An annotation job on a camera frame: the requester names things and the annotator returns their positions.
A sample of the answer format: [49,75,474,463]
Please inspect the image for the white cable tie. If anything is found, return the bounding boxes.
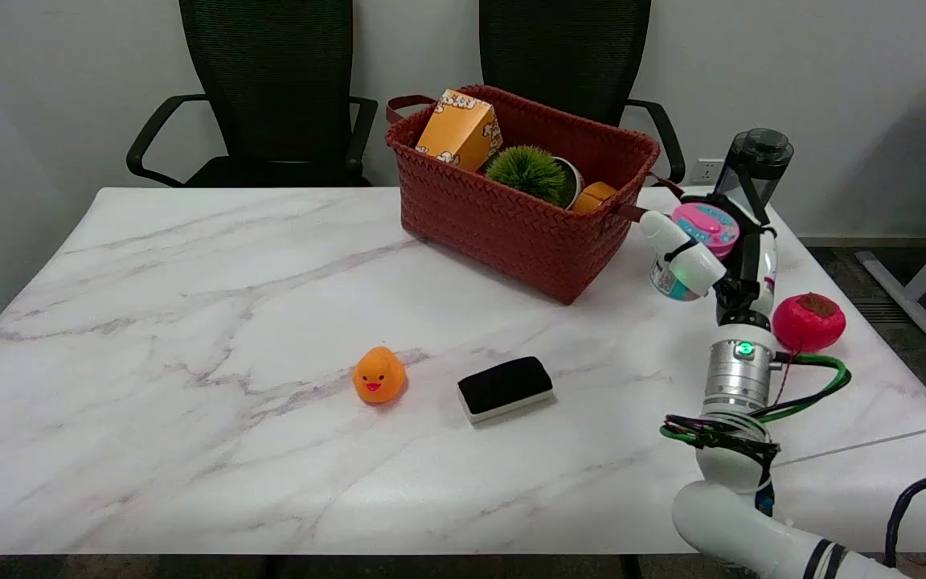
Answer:
[775,425,926,468]

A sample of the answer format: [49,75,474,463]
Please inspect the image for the black whiteboard eraser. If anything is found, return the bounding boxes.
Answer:
[457,355,555,425]

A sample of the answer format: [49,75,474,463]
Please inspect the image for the orange rubber duck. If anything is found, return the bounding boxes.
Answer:
[351,346,408,405]

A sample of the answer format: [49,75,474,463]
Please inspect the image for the dark smoky water bottle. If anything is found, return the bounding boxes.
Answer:
[712,127,795,228]

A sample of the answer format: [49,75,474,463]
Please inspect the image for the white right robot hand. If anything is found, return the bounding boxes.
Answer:
[640,201,778,326]

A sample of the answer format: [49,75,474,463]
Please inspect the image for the orange round snack item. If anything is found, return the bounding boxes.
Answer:
[572,181,618,216]

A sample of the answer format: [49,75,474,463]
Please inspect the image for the green fuzzy ball plant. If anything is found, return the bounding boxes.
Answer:
[485,145,569,205]

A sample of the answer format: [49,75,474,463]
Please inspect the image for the pink gum jar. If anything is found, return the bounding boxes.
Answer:
[650,202,741,302]

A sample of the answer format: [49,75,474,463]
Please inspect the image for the green robot cable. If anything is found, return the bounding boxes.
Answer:
[660,352,852,448]

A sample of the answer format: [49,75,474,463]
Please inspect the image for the black mesh office chair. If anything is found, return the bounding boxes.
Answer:
[126,0,379,189]
[478,0,686,186]

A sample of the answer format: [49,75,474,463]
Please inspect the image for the white plant pot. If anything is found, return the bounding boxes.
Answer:
[553,156,585,210]

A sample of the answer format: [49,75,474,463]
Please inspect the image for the red persimmon toy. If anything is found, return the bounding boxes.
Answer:
[772,292,847,354]

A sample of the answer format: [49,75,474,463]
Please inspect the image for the orange popcorn box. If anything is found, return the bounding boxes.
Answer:
[415,88,504,173]

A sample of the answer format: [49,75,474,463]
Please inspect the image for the red woven basket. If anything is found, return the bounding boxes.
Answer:
[385,84,685,306]

